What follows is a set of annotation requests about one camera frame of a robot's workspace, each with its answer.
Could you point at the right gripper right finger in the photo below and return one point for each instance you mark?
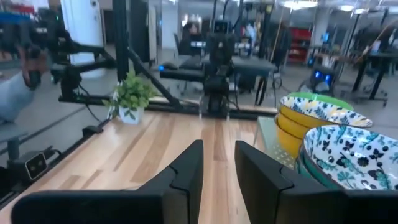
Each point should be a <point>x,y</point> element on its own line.
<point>280,202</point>

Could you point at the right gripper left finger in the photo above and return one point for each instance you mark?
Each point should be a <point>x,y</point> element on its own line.
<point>155,202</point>

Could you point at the teal floral ceramic bowl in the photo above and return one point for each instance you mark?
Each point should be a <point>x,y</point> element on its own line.
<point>351,155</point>
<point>303,170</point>

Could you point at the yellow floral ceramic bowl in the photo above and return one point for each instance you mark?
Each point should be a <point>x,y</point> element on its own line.
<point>289,124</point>
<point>287,142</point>
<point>326,110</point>

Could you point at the green plastic bowl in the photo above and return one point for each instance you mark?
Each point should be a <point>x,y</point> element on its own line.
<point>329,99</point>

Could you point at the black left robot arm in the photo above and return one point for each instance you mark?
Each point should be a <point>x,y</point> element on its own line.
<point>220,49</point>

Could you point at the green perforated metal shelf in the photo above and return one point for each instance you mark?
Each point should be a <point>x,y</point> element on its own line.
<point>270,140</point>

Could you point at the green plant in white pot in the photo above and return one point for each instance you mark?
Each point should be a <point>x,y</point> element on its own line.
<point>133,93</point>

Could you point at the black device with blue lights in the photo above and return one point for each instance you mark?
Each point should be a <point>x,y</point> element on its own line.
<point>321,79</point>

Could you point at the dark desk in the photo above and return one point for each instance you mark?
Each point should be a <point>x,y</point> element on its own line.
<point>248,67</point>

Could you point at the red tool cabinet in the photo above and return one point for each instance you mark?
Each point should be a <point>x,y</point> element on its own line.
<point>300,43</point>

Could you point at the person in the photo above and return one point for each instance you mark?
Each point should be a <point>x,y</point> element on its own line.
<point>190,35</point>

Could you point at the black table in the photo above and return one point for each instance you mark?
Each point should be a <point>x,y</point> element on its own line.
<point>381,57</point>

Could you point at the person's hand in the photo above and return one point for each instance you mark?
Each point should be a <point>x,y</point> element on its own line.
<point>38,63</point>

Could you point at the small black frame clamp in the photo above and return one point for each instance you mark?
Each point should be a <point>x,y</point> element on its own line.
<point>92,129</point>

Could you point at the black table-level camera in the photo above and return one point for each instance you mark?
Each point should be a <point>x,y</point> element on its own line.
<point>35,165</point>

